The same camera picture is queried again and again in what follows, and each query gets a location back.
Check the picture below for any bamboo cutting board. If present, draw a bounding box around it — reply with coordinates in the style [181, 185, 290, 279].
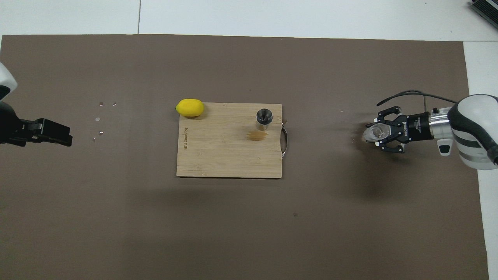
[176, 103, 288, 179]

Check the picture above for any brown table mat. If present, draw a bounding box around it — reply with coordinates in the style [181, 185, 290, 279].
[0, 34, 489, 280]

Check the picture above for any steel double jigger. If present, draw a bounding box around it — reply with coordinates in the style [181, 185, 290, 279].
[256, 108, 274, 131]

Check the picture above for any grey ribbed device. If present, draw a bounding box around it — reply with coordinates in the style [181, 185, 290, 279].
[468, 0, 498, 20]

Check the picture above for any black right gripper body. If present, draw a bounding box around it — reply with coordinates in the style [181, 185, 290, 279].
[401, 113, 434, 142]

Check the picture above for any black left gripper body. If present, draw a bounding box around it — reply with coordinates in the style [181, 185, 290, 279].
[0, 102, 26, 146]

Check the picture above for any yellow lemon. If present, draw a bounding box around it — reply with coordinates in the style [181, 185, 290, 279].
[175, 99, 205, 117]

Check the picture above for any small clear glass cup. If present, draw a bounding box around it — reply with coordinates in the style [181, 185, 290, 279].
[363, 122, 391, 145]

